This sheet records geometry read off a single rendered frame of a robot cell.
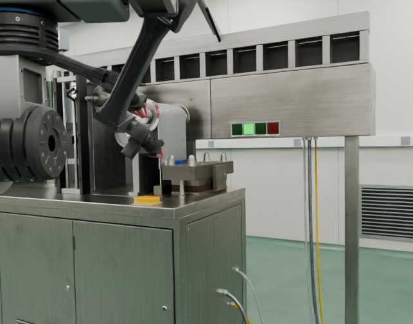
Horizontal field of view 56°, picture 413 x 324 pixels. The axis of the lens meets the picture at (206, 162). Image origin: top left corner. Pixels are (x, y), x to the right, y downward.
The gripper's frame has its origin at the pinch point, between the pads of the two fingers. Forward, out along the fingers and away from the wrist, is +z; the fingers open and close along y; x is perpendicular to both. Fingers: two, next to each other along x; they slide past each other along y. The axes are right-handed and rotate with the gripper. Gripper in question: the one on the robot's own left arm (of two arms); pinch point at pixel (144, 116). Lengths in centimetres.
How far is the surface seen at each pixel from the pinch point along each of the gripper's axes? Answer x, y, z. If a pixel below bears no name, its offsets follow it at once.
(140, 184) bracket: -22.6, -3.7, 20.0
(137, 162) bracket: -15.4, -4.6, 12.9
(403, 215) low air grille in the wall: 108, 97, 260
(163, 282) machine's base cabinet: -62, 23, 23
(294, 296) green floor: -9, 29, 183
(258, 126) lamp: 19, 39, 31
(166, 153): -6.1, 4.3, 18.5
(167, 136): 0.3, 4.3, 14.3
